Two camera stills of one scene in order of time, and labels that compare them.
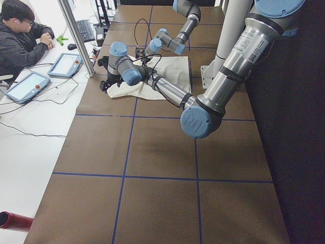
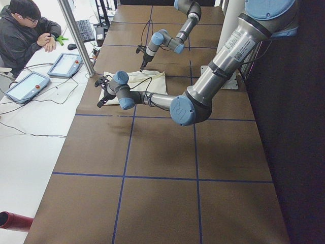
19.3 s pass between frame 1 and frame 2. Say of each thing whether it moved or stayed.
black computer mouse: stayed
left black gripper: moved
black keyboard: stayed
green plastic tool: stayed
